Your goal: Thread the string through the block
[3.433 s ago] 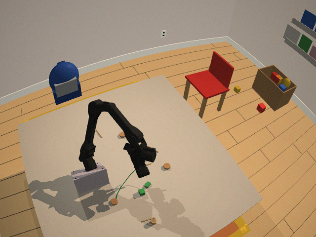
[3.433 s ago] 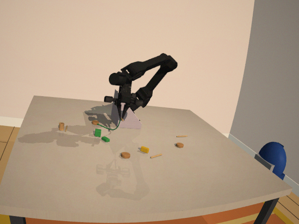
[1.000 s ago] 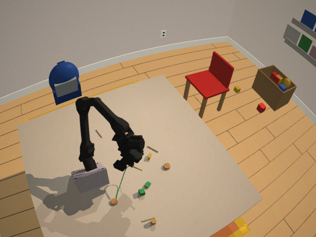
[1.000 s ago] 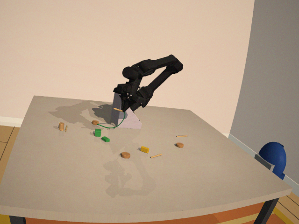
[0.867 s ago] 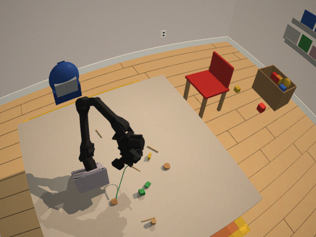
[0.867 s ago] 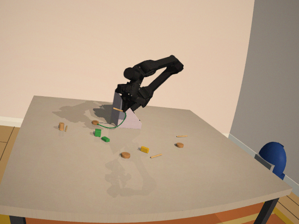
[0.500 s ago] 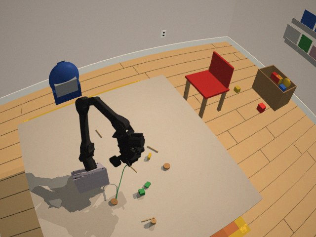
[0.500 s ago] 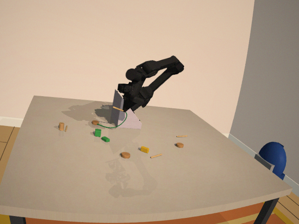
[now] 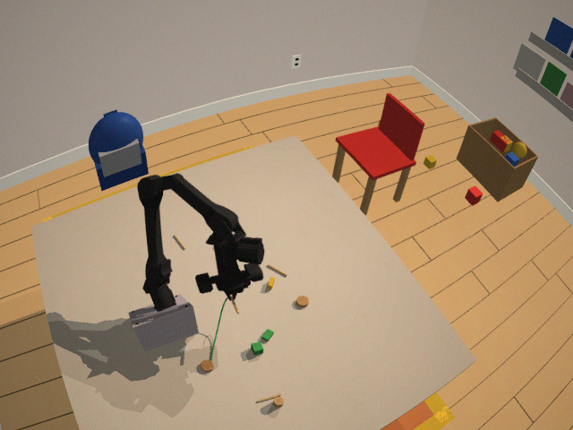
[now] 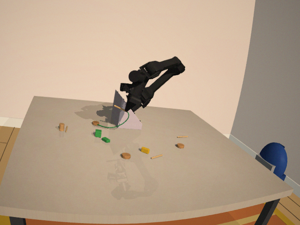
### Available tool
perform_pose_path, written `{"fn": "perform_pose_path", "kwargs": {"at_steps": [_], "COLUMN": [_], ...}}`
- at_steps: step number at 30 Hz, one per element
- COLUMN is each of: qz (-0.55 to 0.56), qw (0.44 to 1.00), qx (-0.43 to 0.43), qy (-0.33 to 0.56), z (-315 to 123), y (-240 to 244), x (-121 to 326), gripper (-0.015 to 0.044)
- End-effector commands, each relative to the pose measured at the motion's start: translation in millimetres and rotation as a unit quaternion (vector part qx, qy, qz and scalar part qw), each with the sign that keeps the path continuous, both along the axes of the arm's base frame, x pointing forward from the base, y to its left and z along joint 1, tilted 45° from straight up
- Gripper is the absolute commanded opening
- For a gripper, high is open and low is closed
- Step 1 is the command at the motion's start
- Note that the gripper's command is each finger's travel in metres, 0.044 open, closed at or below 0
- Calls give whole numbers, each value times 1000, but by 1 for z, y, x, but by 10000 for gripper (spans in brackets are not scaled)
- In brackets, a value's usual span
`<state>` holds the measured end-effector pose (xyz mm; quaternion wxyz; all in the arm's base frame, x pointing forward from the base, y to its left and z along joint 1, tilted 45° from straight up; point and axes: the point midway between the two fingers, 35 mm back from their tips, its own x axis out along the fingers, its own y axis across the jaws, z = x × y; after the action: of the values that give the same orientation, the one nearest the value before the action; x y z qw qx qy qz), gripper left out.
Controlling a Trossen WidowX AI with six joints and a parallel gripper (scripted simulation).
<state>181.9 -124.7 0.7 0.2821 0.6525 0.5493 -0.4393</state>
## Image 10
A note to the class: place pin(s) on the yellow rectangular block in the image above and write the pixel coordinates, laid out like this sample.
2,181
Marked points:
145,150

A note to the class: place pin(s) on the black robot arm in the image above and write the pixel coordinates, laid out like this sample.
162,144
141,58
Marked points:
152,70

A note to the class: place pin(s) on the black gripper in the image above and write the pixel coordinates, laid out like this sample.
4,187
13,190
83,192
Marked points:
134,98

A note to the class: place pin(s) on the green wooden block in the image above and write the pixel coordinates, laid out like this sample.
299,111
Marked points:
105,139
98,133

